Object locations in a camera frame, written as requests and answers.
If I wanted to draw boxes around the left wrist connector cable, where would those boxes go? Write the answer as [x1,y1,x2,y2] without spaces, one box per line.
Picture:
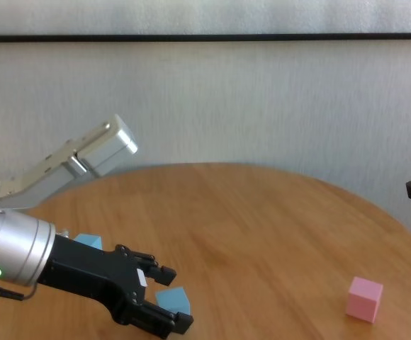
[0,279,38,302]

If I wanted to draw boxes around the pink cube block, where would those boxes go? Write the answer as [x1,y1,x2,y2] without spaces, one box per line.
[345,276,384,324]

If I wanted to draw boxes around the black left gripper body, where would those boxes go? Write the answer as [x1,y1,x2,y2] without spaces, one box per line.
[37,233,146,325]

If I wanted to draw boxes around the blue cube block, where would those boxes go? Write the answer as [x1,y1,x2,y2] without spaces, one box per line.
[154,287,192,316]
[74,233,103,251]

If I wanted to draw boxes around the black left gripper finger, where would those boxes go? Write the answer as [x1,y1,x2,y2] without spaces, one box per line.
[129,302,195,338]
[130,251,177,287]

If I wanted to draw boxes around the black wall rail strip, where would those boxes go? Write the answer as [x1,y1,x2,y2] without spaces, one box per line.
[0,33,411,44]

